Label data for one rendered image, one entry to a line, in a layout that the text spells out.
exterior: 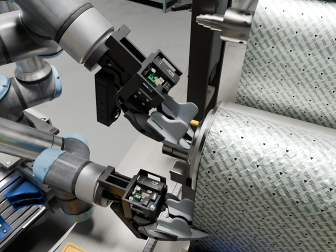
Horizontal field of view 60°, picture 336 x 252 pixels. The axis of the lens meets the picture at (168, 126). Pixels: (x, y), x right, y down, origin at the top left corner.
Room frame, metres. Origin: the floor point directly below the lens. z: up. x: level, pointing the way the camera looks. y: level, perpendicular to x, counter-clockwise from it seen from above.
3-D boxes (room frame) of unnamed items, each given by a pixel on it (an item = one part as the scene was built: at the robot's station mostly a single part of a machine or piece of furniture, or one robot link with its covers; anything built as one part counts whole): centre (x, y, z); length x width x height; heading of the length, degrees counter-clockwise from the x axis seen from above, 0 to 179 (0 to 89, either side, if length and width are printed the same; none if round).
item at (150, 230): (0.26, 0.02, 1.09); 0.09 x 0.05 x 0.02; 65
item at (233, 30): (0.55, -0.14, 1.33); 0.06 x 0.06 x 0.06; 66
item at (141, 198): (0.30, 0.07, 1.12); 0.12 x 0.08 x 0.09; 66
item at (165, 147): (0.37, 0.00, 1.18); 0.04 x 0.02 x 0.04; 156
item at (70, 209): (0.38, 0.21, 1.01); 0.11 x 0.08 x 0.11; 15
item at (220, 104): (0.31, -0.07, 1.25); 0.15 x 0.01 x 0.15; 156
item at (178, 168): (0.36, -0.04, 1.05); 0.06 x 0.05 x 0.31; 66
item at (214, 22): (0.57, -0.09, 1.33); 0.06 x 0.03 x 0.03; 66
